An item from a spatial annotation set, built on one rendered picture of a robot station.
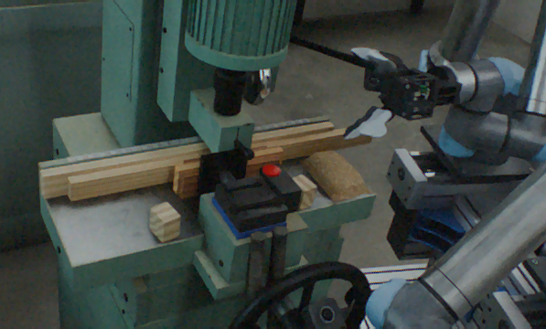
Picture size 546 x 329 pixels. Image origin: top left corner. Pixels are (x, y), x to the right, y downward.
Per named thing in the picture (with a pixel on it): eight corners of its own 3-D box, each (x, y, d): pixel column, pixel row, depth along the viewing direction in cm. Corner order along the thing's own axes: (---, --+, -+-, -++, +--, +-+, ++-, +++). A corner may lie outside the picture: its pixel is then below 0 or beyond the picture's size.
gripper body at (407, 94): (412, 79, 108) (465, 71, 114) (378, 65, 115) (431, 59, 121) (405, 123, 111) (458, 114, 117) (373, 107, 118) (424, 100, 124)
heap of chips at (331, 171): (334, 201, 129) (338, 186, 126) (297, 160, 138) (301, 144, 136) (371, 193, 133) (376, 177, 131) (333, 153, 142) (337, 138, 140)
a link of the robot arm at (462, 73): (447, 57, 123) (441, 100, 126) (429, 59, 121) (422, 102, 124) (477, 68, 117) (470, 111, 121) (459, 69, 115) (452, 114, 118)
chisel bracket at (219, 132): (216, 166, 123) (221, 128, 118) (186, 125, 133) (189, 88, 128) (251, 160, 127) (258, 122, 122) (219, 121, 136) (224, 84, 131)
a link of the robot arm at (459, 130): (492, 168, 129) (513, 120, 123) (435, 154, 130) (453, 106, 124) (488, 147, 136) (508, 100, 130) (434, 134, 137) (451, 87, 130)
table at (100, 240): (88, 338, 101) (88, 311, 98) (38, 213, 122) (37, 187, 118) (399, 248, 130) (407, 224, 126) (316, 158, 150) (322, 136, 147)
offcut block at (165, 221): (162, 243, 112) (164, 222, 109) (148, 228, 115) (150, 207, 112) (178, 237, 114) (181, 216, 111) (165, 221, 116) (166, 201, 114)
